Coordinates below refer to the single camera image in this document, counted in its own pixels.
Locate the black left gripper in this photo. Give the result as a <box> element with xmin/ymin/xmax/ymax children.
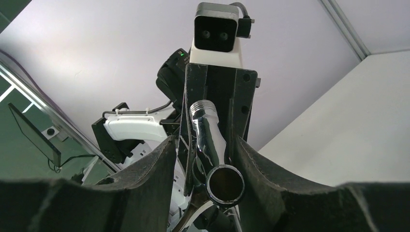
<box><xmin>177</xmin><ymin>63</ymin><xmax>258</xmax><ymax>196</ymax></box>

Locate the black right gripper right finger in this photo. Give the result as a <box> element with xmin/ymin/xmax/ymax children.
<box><xmin>234</xmin><ymin>137</ymin><xmax>410</xmax><ymax>232</ymax></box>

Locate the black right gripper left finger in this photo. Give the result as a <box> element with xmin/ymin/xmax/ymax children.
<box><xmin>0</xmin><ymin>136</ymin><xmax>176</xmax><ymax>232</ymax></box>

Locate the chrome water faucet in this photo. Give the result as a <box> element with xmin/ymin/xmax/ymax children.
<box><xmin>189</xmin><ymin>100</ymin><xmax>245</xmax><ymax>208</ymax></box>

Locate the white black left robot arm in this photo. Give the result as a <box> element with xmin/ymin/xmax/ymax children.
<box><xmin>92</xmin><ymin>49</ymin><xmax>260</xmax><ymax>168</ymax></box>

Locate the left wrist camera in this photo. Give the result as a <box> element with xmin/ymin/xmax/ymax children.
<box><xmin>190</xmin><ymin>2</ymin><xmax>254</xmax><ymax>68</ymax></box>

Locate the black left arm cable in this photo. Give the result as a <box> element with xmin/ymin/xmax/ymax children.
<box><xmin>102</xmin><ymin>100</ymin><xmax>174</xmax><ymax>118</ymax></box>

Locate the aluminium frame rail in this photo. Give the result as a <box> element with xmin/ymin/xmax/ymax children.
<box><xmin>0</xmin><ymin>50</ymin><xmax>120</xmax><ymax>173</ymax></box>

